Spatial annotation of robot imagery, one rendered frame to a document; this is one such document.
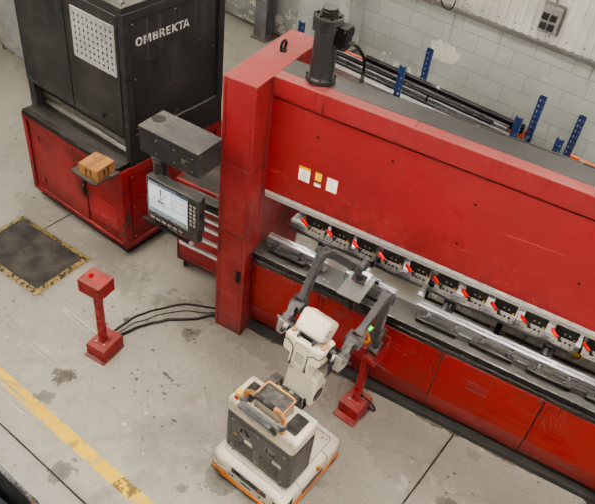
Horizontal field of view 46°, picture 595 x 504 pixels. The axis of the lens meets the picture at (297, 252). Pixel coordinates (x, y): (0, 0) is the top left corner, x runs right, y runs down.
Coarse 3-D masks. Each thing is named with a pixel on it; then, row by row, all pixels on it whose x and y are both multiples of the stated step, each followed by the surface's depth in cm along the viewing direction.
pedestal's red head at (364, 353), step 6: (360, 348) 485; (366, 348) 482; (384, 348) 483; (360, 354) 488; (366, 354) 488; (372, 354) 488; (378, 354) 478; (384, 354) 490; (366, 360) 487; (372, 360) 484; (378, 360) 486
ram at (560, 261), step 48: (288, 144) 466; (336, 144) 446; (384, 144) 428; (288, 192) 490; (384, 192) 448; (432, 192) 430; (480, 192) 413; (384, 240) 471; (432, 240) 451; (480, 240) 432; (528, 240) 415; (576, 240) 400; (480, 288) 453; (528, 288) 435; (576, 288) 417
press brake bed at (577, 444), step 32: (256, 288) 550; (288, 288) 531; (320, 288) 515; (256, 320) 585; (352, 320) 515; (416, 352) 501; (448, 352) 485; (384, 384) 549; (416, 384) 520; (448, 384) 503; (480, 384) 487; (512, 384) 473; (448, 416) 533; (480, 416) 505; (512, 416) 489; (544, 416) 474; (576, 416) 460; (512, 448) 518; (544, 448) 491; (576, 448) 476; (576, 480) 503
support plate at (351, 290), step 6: (348, 276) 500; (348, 282) 496; (354, 282) 496; (372, 282) 498; (342, 288) 491; (348, 288) 491; (354, 288) 492; (360, 288) 493; (366, 288) 493; (342, 294) 487; (348, 294) 487; (354, 294) 488; (360, 294) 488; (354, 300) 483; (360, 300) 484
